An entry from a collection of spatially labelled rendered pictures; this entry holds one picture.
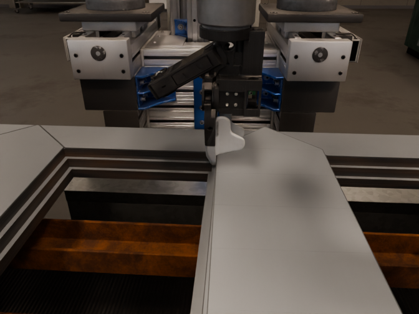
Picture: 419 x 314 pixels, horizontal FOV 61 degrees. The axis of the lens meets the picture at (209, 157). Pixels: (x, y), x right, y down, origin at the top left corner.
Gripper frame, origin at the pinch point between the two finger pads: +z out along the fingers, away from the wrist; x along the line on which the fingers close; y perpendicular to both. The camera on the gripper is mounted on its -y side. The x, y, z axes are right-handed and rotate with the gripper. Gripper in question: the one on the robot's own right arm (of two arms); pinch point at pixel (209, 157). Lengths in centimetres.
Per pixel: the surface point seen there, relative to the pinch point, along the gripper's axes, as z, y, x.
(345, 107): 87, 105, 252
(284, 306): 0.6, 8.8, -26.9
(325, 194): 0.6, 16.6, -8.3
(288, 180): 0.6, 12.0, -5.2
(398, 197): 19.1, 41.8, 18.4
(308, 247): 0.6, 12.4, -18.9
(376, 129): 87, 116, 206
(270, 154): 0.6, 10.1, 2.7
